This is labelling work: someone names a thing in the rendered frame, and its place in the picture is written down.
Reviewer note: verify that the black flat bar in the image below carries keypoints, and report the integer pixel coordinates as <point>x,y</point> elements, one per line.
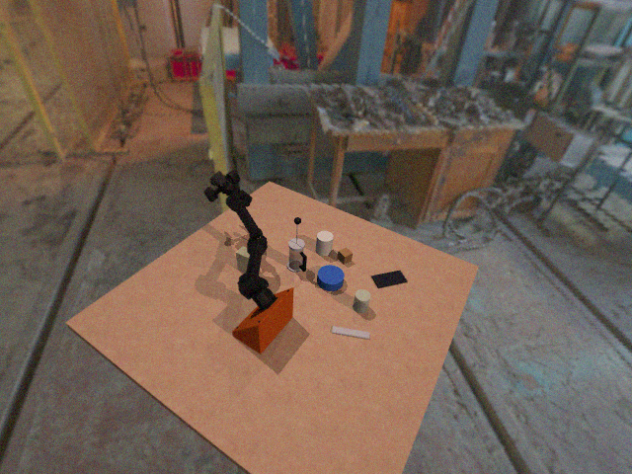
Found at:
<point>389,279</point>

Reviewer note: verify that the blue short cylinder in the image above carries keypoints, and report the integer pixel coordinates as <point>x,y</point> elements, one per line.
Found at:
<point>330,278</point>

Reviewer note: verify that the light grey flat bar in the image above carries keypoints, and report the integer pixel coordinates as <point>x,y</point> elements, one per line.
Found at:
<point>351,333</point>

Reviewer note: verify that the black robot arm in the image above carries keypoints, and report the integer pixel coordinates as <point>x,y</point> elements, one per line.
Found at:
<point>250,284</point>

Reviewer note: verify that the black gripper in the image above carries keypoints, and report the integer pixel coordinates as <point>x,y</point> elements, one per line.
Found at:
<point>211,194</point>

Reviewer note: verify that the french press with black knob plunger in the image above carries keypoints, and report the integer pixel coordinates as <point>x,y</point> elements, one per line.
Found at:
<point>296,257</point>

